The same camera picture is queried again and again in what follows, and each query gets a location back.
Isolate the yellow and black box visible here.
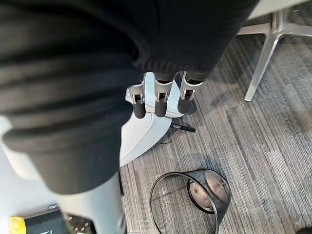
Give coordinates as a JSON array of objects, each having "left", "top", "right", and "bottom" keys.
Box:
[{"left": 9, "top": 209, "right": 72, "bottom": 234}]

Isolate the table with silver legs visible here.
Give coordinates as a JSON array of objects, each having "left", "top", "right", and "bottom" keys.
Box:
[{"left": 235, "top": 0, "right": 312, "bottom": 102}]

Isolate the black mesh waste bin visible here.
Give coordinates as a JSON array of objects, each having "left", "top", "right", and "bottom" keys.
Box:
[{"left": 149, "top": 168, "right": 232, "bottom": 234}]

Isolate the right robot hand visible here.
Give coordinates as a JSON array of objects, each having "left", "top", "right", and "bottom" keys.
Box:
[{"left": 0, "top": 0, "right": 259, "bottom": 234}]

